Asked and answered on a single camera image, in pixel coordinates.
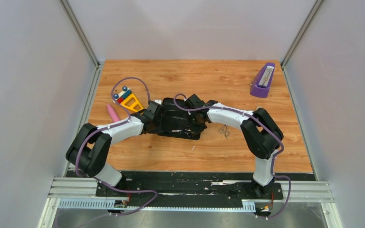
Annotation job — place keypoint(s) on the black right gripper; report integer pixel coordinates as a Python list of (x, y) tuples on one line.
[(196, 130)]

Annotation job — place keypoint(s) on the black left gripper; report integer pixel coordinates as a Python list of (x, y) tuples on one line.
[(158, 129)]

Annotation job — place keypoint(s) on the black zip tool case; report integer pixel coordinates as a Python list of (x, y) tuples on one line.
[(174, 118)]

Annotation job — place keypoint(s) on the silver hair scissors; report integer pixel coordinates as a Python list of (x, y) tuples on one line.
[(224, 130)]

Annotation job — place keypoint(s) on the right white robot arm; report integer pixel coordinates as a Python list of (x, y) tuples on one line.
[(262, 135)]

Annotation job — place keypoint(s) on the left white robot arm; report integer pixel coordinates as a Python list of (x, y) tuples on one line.
[(89, 149)]

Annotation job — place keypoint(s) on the colourful toy block truck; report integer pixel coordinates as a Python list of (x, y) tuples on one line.
[(127, 99)]

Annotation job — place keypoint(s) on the pink cylinder tube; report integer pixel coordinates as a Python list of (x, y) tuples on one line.
[(112, 113)]

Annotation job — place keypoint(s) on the purple metronome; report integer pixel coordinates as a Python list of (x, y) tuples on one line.
[(261, 83)]

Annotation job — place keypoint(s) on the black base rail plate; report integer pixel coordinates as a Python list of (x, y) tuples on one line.
[(194, 189)]

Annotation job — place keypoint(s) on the left aluminium frame post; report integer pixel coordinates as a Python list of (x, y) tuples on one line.
[(79, 31)]

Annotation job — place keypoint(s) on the aluminium frame post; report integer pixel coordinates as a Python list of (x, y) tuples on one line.
[(79, 31), (302, 31)]

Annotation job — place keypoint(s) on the right aluminium frame post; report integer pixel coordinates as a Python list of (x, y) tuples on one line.
[(302, 31)]

